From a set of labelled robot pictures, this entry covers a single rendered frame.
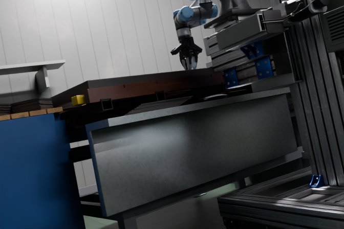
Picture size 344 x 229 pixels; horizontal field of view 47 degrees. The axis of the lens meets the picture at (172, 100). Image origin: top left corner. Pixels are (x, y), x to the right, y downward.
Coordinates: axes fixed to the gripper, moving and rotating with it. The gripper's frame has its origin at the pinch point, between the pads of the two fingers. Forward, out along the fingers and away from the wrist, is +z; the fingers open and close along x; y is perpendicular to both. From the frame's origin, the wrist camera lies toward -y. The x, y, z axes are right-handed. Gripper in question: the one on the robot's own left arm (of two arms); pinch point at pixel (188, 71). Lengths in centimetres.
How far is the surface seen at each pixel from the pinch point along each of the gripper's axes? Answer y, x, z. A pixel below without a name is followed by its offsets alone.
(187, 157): -29, -20, 44
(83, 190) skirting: 37, 259, 82
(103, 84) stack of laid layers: -61, -12, 3
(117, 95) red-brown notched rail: -57, -16, 10
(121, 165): -64, -20, 39
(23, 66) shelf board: -17, 219, -55
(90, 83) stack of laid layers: -67, -12, 3
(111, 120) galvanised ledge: -74, -36, 21
